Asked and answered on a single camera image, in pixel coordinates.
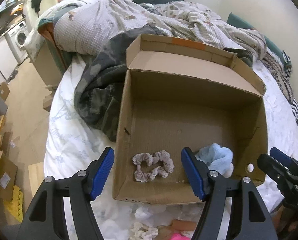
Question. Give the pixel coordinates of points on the white kitchen cabinets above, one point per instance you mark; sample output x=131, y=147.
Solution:
x=7, y=60

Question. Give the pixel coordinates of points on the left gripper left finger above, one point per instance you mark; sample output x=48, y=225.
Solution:
x=46, y=215

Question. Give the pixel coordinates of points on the cardboard boxes on floor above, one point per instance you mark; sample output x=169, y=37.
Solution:
x=1, y=174

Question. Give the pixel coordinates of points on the camouflage jacket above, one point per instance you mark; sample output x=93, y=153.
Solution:
x=98, y=94

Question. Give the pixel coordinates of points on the black hanging garment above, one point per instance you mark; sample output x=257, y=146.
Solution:
x=35, y=4

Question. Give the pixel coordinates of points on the white washing machine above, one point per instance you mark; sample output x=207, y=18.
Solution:
x=16, y=37

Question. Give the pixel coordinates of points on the white checked bear duvet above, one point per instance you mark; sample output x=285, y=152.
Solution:
x=84, y=26

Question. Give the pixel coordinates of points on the pink rubber duck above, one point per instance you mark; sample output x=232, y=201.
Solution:
x=179, y=236

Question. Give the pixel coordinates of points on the yellow egg tray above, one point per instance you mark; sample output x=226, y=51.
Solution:
x=15, y=206

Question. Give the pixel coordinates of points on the peach silicone tube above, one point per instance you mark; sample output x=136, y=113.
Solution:
x=181, y=226

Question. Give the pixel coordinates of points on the open cardboard box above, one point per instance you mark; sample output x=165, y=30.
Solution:
x=179, y=93

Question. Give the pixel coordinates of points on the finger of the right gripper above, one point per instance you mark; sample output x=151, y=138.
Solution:
x=276, y=169
x=290, y=163

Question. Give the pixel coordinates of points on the patterned knit blanket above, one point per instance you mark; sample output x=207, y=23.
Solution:
x=280, y=70

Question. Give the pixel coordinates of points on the white knotted cloth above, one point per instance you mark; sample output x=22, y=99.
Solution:
x=145, y=212

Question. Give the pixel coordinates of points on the light blue fluffy plush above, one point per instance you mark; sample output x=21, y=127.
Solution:
x=217, y=158

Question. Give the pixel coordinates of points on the pale pink lace scrunchie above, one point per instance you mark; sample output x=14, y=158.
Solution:
x=149, y=166

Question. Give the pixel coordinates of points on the wooden bed frame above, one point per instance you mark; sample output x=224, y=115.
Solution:
x=48, y=60

